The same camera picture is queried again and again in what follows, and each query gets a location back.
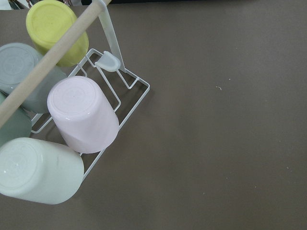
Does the pink plastic cup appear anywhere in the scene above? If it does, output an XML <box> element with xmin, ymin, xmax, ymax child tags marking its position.
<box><xmin>47</xmin><ymin>76</ymin><xmax>119</xmax><ymax>154</ymax></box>

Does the white plastic cup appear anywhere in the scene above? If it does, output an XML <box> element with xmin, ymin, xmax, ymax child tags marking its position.
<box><xmin>0</xmin><ymin>138</ymin><xmax>84</xmax><ymax>205</ymax></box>

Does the mint plastic cup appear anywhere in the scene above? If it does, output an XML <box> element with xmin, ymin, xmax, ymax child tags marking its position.
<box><xmin>0</xmin><ymin>92</ymin><xmax>32</xmax><ymax>147</ymax></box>

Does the yellow plastic cup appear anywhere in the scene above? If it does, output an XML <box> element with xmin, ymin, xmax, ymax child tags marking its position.
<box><xmin>26</xmin><ymin>0</ymin><xmax>89</xmax><ymax>67</ymax></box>

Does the grey plastic cup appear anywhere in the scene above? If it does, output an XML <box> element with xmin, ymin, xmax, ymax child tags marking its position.
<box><xmin>0</xmin><ymin>43</ymin><xmax>67</xmax><ymax>114</ymax></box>

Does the white wire cup rack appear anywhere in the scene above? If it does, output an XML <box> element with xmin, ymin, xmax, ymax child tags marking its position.
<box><xmin>0</xmin><ymin>0</ymin><xmax>150</xmax><ymax>192</ymax></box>

